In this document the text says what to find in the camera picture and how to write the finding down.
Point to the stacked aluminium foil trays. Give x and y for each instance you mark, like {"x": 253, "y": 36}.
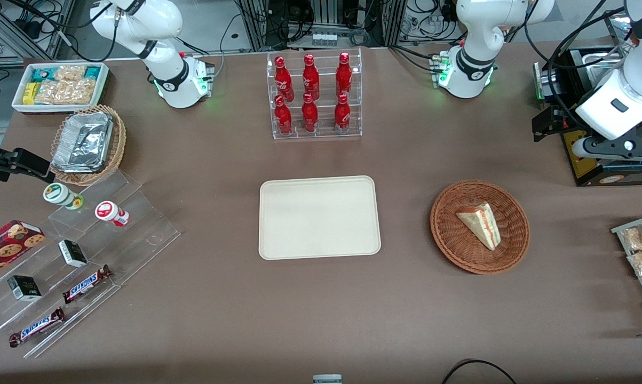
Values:
{"x": 83, "y": 141}

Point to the clear acrylic bottle rack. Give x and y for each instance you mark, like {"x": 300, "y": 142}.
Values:
{"x": 323, "y": 133}

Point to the clear acrylic stepped stand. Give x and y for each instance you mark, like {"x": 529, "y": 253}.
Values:
{"x": 139, "y": 234}

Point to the white power strip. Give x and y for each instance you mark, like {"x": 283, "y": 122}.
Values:
{"x": 324, "y": 39}

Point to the green lid yogurt cup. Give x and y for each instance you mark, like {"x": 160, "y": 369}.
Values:
{"x": 59, "y": 194}

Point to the white rectangular snack bin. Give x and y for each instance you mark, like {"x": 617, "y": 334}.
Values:
{"x": 104, "y": 80}

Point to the brown snickers bar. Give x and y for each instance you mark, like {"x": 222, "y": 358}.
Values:
{"x": 86, "y": 284}
{"x": 35, "y": 327}

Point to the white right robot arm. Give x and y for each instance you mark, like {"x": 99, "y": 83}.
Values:
{"x": 139, "y": 26}

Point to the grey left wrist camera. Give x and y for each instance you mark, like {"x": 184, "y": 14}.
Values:
{"x": 585, "y": 148}

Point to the small clear cracker bag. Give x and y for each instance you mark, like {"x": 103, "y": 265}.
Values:
{"x": 70, "y": 73}

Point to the aluminium equipment rack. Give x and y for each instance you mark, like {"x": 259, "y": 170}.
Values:
{"x": 320, "y": 13}

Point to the round brown wicker basket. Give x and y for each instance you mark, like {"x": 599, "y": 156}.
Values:
{"x": 449, "y": 234}

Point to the cream plastic tray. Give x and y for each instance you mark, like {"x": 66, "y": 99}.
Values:
{"x": 318, "y": 218}

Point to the light wicker basket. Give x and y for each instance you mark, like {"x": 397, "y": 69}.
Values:
{"x": 119, "y": 144}

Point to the teal snack pack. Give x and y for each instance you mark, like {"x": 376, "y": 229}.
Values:
{"x": 93, "y": 72}
{"x": 44, "y": 74}

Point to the black box appliance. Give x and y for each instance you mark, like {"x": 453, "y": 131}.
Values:
{"x": 587, "y": 170}

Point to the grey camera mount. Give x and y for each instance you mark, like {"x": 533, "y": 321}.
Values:
{"x": 327, "y": 379}

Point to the large clear cracker bag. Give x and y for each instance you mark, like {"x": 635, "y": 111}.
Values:
{"x": 67, "y": 92}

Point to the silver metal device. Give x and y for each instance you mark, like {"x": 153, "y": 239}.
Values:
{"x": 546, "y": 82}

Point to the yellow snack pack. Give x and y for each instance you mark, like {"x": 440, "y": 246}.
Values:
{"x": 29, "y": 93}

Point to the small black carton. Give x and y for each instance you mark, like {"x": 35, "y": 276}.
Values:
{"x": 24, "y": 288}
{"x": 72, "y": 253}

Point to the red tartan cookie box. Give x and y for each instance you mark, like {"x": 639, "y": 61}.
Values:
{"x": 6, "y": 248}

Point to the triangle sandwich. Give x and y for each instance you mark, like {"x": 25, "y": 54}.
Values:
{"x": 483, "y": 224}

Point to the red cola bottle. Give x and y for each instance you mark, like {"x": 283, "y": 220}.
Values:
{"x": 342, "y": 114}
{"x": 283, "y": 117}
{"x": 283, "y": 80}
{"x": 343, "y": 74}
{"x": 310, "y": 77}
{"x": 309, "y": 114}

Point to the red lid yogurt cup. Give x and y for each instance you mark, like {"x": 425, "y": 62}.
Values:
{"x": 110, "y": 212}

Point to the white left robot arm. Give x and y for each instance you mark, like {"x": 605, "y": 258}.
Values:
{"x": 478, "y": 32}

